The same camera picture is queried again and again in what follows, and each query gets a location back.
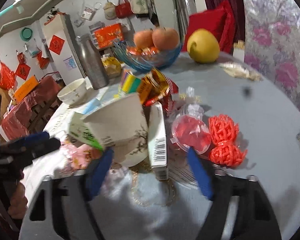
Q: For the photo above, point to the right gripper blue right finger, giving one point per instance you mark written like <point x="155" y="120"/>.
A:
<point x="203" y="172"/>

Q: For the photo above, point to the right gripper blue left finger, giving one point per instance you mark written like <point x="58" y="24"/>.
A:
<point x="96" y="173"/>

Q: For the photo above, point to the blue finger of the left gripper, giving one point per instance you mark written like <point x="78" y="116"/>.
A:
<point x="45" y="147"/>
<point x="36" y="139"/>

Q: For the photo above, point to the red foam fruit net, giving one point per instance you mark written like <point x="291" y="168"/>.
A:
<point x="224" y="132"/>

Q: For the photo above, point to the green tea carton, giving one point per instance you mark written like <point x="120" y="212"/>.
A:
<point x="79" y="131"/>

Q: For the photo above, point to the red plastic lid cup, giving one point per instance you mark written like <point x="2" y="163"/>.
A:
<point x="188" y="131"/>

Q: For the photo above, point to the white paper cup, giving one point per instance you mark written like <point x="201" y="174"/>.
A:
<point x="121" y="125"/>

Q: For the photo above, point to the colourful striped snack pack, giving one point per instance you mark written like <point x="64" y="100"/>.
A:
<point x="129" y="83"/>

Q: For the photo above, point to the red gold snack wrapper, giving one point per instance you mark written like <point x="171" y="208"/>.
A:
<point x="156" y="87"/>

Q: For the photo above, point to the pink snack bag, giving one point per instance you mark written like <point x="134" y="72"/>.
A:
<point x="78" y="158"/>

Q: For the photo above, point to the clear plastic wrap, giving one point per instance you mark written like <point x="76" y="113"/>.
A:
<point x="188" y="104"/>

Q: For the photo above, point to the grey tablecloth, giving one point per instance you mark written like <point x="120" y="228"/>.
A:
<point x="259" y="199"/>

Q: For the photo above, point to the white ceramic bowl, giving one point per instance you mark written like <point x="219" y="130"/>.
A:
<point x="73" y="92"/>

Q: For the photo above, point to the white barcode box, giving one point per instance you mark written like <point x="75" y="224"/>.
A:
<point x="157" y="142"/>

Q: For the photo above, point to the white refrigerator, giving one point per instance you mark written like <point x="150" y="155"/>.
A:
<point x="67" y="63"/>

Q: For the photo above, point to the steel water bottle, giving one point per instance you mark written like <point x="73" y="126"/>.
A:
<point x="91" y="62"/>

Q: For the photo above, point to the red fu poster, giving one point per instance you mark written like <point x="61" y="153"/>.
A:
<point x="56" y="44"/>

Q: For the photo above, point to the yellow bag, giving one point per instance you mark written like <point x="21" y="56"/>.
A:
<point x="112" y="66"/>

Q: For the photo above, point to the white paper packets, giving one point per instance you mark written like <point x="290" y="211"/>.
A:
<point x="236" y="70"/>

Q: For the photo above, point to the blue glass fruit bowl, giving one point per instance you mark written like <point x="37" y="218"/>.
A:
<point x="143" y="60"/>

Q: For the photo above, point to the red gift box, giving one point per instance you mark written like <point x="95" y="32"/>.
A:
<point x="108" y="34"/>

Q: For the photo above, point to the yellow pomelo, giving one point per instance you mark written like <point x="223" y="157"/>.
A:
<point x="203" y="47"/>

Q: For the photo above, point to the left apple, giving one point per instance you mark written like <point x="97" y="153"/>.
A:
<point x="143" y="39"/>

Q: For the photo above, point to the apple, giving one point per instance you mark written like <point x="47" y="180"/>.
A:
<point x="165" y="38"/>
<point x="143" y="39"/>

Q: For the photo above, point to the right apple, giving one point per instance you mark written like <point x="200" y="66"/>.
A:
<point x="165" y="38"/>

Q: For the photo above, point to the beige hanging bag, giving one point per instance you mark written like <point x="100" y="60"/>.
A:
<point x="109" y="11"/>

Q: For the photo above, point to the red cushion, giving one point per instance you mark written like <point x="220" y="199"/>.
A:
<point x="219" y="21"/>

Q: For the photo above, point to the red handbag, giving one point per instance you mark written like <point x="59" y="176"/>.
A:
<point x="123" y="9"/>

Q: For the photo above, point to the floral foil sheet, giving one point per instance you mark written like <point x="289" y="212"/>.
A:
<point x="272" y="43"/>

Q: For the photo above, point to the white tote bag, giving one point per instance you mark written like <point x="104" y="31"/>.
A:
<point x="139" y="7"/>

